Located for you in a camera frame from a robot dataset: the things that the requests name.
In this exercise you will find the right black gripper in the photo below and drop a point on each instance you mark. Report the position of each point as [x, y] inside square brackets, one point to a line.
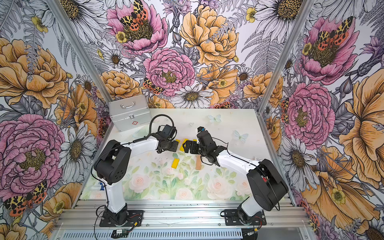
[194, 144]

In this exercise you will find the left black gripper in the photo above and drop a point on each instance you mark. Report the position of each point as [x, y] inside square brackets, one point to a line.
[173, 148]

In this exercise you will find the short yellow block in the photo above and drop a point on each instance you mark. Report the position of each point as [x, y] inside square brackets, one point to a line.
[175, 163]

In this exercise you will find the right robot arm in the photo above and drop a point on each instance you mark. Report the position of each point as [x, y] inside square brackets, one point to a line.
[266, 184]

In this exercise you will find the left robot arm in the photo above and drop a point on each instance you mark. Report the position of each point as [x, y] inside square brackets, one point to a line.
[112, 166]

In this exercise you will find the natural wooden block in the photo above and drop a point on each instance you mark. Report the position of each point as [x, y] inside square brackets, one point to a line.
[198, 163]

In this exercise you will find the silver metal case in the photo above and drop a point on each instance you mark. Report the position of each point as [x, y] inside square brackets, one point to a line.
[130, 113]

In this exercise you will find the small green circuit board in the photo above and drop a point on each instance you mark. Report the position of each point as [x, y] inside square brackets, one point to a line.
[119, 233]

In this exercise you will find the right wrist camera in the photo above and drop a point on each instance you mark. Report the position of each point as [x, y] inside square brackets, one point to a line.
[202, 130]

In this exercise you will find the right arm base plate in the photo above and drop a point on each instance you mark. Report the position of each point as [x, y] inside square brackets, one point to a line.
[238, 218]

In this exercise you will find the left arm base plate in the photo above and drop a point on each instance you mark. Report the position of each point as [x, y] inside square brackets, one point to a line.
[124, 218]

